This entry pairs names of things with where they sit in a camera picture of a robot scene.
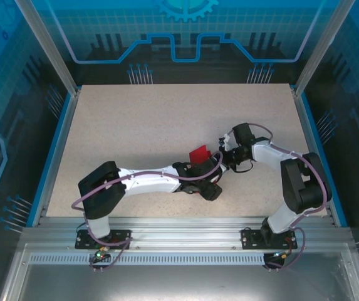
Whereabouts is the red paper sheet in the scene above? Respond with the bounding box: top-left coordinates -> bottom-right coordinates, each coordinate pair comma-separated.
189,144 -> 213,166

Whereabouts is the steel sheet panel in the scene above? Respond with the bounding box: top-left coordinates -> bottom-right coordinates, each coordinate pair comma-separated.
0,243 -> 359,301

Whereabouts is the wide aluminium crossbeam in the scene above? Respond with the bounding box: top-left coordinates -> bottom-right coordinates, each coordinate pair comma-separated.
21,216 -> 354,251

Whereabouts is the small circuit board with LED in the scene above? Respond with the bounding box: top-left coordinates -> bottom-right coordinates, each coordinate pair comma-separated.
91,249 -> 110,263
271,249 -> 293,261

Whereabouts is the aluminium side rail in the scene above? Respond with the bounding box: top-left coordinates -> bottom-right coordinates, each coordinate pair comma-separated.
290,86 -> 349,228
31,87 -> 83,228

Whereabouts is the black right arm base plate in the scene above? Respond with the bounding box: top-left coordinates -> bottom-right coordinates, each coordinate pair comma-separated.
241,228 -> 298,251

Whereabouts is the slotted grey cable duct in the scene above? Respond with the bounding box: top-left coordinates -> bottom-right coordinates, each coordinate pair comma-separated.
28,253 -> 268,266

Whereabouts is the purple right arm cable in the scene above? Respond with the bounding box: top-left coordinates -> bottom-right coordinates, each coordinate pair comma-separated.
247,122 -> 329,270

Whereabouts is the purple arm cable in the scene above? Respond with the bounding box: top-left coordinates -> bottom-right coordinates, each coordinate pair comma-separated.
247,122 -> 329,270
71,151 -> 224,273

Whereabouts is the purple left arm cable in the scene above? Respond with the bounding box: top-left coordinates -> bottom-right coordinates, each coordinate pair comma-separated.
71,151 -> 224,273

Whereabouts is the aluminium frame post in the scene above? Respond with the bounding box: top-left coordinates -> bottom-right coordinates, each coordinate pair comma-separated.
293,0 -> 357,97
13,0 -> 82,97

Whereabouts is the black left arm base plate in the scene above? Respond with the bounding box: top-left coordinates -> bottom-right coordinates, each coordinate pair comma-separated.
74,228 -> 133,251

